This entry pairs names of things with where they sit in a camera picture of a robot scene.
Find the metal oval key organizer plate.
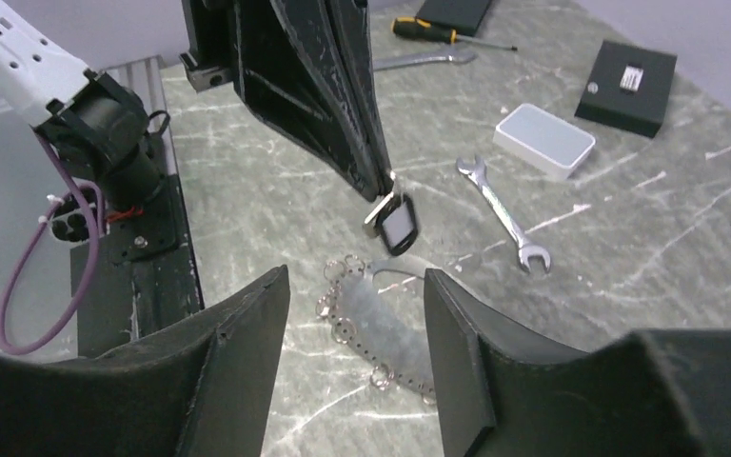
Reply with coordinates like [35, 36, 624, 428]
[315, 254, 437, 406]

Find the yellow black screwdriver at left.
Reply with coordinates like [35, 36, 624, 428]
[390, 16, 519, 52]

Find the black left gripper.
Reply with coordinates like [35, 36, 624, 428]
[180, 0, 393, 202]

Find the flat black box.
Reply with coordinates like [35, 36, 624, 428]
[415, 0, 494, 36]

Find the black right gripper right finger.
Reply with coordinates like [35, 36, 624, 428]
[424, 268, 731, 456]

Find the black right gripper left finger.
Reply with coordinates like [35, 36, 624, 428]
[0, 266, 290, 456]

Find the aluminium frame rail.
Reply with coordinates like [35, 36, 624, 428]
[107, 57, 178, 175]

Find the translucent white plastic box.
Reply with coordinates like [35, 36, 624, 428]
[493, 103, 597, 181]

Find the silver key with black tag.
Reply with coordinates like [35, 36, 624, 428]
[363, 170, 420, 257]

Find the black box with white label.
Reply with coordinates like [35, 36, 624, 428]
[575, 40, 678, 138]

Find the small silver open-end wrench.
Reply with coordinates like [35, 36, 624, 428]
[455, 155, 551, 273]

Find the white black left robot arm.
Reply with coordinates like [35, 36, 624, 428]
[0, 1, 394, 207]

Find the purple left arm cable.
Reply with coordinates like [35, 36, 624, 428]
[0, 132, 105, 357]

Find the large silver combination wrench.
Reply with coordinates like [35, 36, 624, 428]
[372, 49, 477, 71]

